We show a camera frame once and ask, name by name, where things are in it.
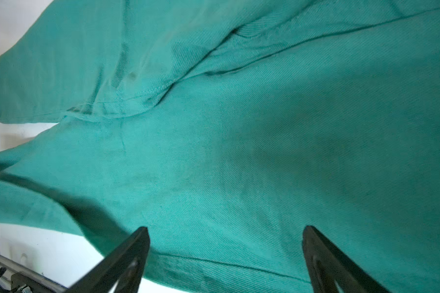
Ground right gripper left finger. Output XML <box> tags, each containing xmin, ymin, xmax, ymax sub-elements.
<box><xmin>66</xmin><ymin>227</ymin><xmax>150</xmax><ymax>293</ymax></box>

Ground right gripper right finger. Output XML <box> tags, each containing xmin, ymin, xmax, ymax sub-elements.
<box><xmin>302</xmin><ymin>225</ymin><xmax>388</xmax><ymax>293</ymax></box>

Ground green trousers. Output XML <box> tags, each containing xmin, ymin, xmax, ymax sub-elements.
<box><xmin>0</xmin><ymin>1</ymin><xmax>440</xmax><ymax>293</ymax></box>

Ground aluminium front rail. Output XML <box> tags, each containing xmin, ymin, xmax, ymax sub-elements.
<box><xmin>0</xmin><ymin>254</ymin><xmax>67</xmax><ymax>293</ymax></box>

